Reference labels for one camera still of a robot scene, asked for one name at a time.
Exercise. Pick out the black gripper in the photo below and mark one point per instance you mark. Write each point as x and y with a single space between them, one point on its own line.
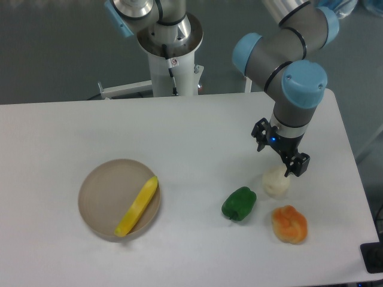
287 148

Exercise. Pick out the yellow banana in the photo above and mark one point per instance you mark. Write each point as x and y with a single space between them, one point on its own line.
137 208

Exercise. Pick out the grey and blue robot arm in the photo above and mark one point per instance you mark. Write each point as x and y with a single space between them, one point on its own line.
277 64

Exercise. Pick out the beige round plate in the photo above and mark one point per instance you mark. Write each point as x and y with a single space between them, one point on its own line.
107 193

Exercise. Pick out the white pear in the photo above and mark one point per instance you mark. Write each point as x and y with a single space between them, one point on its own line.
274 181

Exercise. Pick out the green bell pepper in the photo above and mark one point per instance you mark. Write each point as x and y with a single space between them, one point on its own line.
239 204

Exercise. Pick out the orange bread roll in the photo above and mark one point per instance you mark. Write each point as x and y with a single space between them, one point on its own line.
289 225

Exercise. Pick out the black device at table edge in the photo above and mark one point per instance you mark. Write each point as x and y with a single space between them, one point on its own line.
372 256

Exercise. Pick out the blue plastic bag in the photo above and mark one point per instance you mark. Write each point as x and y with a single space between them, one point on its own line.
342 8

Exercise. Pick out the clear plastic bag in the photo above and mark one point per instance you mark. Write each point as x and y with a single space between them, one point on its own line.
374 6

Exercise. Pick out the white table leg post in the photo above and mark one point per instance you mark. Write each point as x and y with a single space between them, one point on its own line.
248 85

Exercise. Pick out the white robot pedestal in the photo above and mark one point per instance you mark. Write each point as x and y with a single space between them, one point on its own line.
171 51

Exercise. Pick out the white metal frame bracket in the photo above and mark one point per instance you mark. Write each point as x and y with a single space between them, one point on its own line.
124 90

